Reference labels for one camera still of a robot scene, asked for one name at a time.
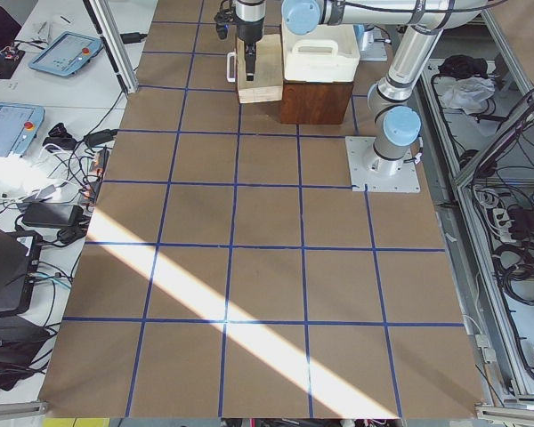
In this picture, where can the blue teach pendant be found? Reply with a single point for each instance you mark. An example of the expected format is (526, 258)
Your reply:
(67, 54)
(19, 124)

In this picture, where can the white crumpled cloth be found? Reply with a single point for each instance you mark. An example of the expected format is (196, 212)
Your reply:
(469, 95)

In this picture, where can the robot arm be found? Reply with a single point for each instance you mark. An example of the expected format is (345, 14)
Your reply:
(398, 126)

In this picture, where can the blue teach pendant far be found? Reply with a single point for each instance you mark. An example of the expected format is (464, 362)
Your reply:
(67, 54)

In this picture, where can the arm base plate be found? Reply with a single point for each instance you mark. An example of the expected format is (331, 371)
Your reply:
(371, 173)

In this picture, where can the dark brown wooden cabinet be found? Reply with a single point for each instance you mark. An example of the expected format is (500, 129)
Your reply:
(314, 103)

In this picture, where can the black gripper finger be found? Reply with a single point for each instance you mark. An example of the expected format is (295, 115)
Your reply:
(250, 61)

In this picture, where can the black power brick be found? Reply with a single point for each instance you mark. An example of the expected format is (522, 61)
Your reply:
(42, 215)

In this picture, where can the black laptop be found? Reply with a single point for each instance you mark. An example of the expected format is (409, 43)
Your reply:
(19, 257)

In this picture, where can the aluminium frame post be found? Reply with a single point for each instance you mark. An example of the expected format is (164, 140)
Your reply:
(104, 23)

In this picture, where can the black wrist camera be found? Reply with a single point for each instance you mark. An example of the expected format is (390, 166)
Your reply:
(224, 17)

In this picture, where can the black cloth bundle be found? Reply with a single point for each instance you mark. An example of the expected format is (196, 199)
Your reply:
(464, 66)

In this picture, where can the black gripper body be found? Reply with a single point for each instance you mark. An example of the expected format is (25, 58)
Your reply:
(247, 32)

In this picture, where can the blue teach pendant near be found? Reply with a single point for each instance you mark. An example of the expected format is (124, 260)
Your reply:
(19, 124)

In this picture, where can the white plastic tray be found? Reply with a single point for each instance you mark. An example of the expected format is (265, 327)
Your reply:
(329, 54)

